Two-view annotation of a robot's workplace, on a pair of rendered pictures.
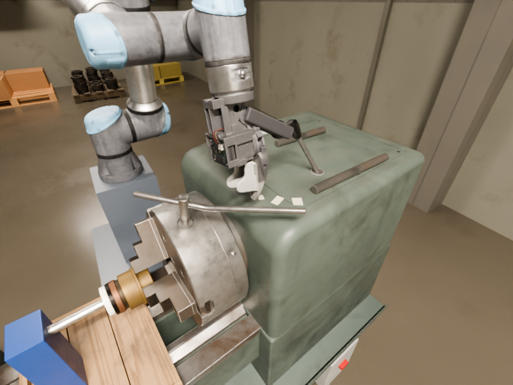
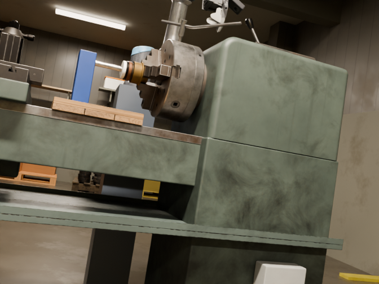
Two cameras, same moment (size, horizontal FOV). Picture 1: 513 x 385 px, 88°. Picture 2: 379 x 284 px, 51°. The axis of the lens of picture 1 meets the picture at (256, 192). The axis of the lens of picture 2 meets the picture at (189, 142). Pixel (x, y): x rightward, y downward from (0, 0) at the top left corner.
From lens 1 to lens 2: 1.40 m
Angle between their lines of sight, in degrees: 42
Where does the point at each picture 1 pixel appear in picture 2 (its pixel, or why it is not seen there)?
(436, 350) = not seen: outside the picture
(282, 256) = (225, 47)
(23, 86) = (32, 168)
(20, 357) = (85, 53)
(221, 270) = (190, 56)
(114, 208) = (124, 100)
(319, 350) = not seen: hidden behind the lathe
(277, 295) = (219, 82)
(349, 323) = not seen: hidden behind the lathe
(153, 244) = (156, 59)
